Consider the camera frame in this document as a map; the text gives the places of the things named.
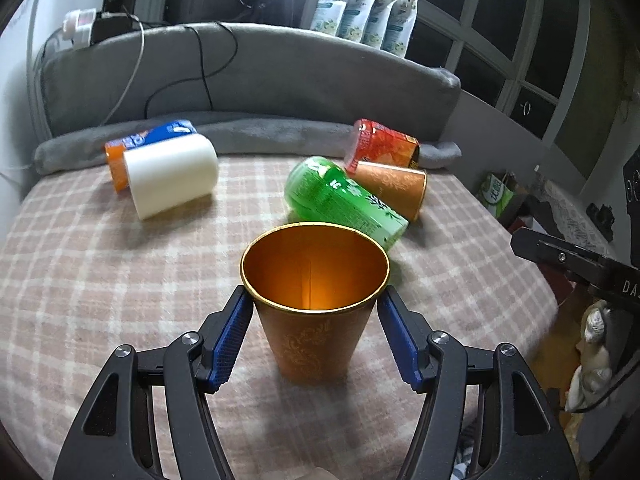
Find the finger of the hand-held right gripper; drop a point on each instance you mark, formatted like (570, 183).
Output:
(555, 255)

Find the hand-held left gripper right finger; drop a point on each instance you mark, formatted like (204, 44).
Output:
(402, 342)

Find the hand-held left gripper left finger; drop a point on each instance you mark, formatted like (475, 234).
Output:
(227, 342)

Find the orange patterned paper cup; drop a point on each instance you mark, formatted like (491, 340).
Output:
(310, 330)
(392, 185)

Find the white plastic cup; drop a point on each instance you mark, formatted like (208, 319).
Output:
(170, 175)

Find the person's right hand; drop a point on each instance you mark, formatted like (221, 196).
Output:
(595, 355)

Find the patterned white cloth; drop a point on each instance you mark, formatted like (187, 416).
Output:
(570, 217)

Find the small black device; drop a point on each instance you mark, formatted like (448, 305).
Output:
(600, 217)

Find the green white paper bag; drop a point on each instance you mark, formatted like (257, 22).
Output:
(497, 195)

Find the green plastic bottle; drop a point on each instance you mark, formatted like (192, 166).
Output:
(340, 200)

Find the blue orange snack packet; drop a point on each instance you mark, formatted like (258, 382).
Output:
(150, 136)

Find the grey padded headboard cushion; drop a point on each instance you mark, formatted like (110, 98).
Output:
(280, 80)

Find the white green refill pouch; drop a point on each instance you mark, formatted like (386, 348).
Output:
(332, 5)
(402, 27)
(382, 20)
(360, 10)

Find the black power adapter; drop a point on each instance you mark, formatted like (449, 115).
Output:
(112, 27)

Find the white power strip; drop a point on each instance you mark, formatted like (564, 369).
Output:
(77, 25)

